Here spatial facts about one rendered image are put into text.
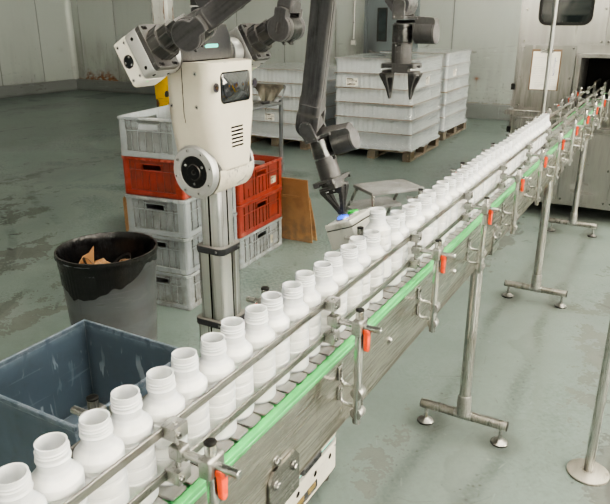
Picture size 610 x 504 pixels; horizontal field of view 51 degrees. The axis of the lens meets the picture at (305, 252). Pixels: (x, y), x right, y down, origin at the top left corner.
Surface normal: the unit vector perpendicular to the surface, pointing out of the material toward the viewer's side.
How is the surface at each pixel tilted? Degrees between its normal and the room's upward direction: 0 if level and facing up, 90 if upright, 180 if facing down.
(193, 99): 90
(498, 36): 90
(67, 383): 90
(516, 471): 0
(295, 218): 99
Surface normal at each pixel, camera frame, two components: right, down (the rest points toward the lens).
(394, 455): 0.00, -0.94
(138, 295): 0.79, 0.26
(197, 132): -0.48, 0.47
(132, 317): 0.64, 0.32
